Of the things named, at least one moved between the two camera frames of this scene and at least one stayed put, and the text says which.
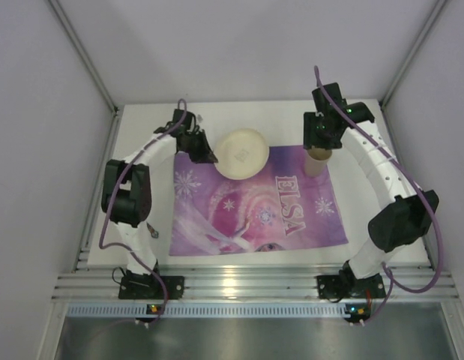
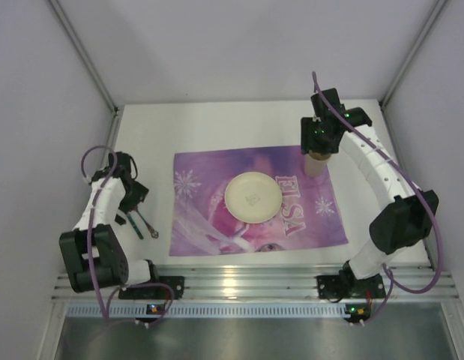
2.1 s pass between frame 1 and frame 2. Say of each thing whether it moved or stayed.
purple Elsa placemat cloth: stayed
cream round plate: moved
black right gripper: stayed
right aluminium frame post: stayed
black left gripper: moved
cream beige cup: stayed
